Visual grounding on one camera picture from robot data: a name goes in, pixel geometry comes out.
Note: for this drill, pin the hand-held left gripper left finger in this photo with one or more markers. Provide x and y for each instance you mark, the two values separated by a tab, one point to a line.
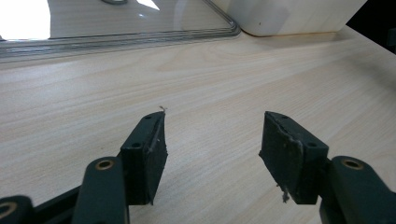
146	161

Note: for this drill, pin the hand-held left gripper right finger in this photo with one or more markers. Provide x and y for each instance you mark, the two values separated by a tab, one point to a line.
289	158

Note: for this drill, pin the cream compartment box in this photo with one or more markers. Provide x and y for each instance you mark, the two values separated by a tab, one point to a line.
289	15

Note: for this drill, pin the grey flat tray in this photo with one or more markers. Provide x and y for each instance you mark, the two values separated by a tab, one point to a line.
124	31

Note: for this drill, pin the black curtain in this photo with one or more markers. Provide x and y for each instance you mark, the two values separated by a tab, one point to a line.
378	25

